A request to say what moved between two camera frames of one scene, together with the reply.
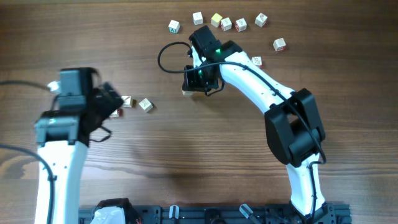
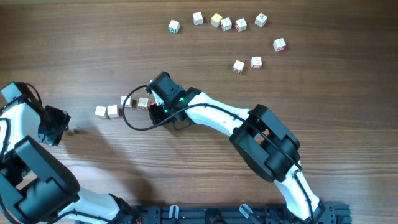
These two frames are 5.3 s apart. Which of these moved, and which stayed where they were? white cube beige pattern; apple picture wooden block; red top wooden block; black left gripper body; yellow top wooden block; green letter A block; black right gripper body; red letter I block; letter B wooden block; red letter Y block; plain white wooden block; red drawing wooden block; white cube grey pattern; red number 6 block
Moved: letter B wooden block; black left gripper body; red top wooden block; white cube beige pattern; black right gripper body; white cube grey pattern
Stayed: plain white wooden block; green letter A block; red letter Y block; red letter I block; apple picture wooden block; red number 6 block; yellow top wooden block; red drawing wooden block
